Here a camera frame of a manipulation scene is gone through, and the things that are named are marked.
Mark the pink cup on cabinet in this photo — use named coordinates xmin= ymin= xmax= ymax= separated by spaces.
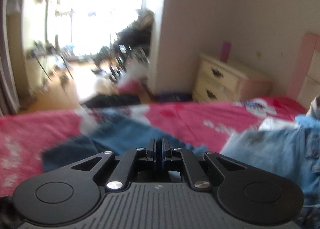
xmin=220 ymin=41 xmax=231 ymax=62

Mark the cream bedside cabinet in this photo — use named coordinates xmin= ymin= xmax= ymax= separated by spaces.
xmin=192 ymin=53 xmax=272 ymax=102

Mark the black wheelchair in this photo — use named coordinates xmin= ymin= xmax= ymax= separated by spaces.
xmin=91 ymin=10 xmax=154 ymax=83

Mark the pink floral bed blanket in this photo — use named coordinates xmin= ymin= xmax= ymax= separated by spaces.
xmin=1 ymin=98 xmax=306 ymax=196

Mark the grey curtain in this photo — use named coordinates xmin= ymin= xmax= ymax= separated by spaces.
xmin=1 ymin=0 xmax=20 ymax=117

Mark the blue denim garment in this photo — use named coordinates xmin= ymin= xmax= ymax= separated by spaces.
xmin=42 ymin=113 xmax=319 ymax=228

